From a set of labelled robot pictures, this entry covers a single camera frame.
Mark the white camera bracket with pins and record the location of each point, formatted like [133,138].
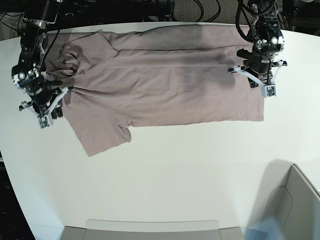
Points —
[45,121]
[267,89]

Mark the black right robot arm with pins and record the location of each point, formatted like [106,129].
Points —
[30,73]

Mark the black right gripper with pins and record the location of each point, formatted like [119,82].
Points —
[43,95]

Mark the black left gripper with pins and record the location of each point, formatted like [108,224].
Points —
[257,63]

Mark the mauve pink T-shirt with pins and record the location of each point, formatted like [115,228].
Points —
[170,75]

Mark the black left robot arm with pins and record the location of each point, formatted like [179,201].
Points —
[257,23]

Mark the blue translucent object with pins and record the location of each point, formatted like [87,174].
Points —
[262,228]

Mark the grey box right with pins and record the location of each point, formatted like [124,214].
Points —
[293,210]

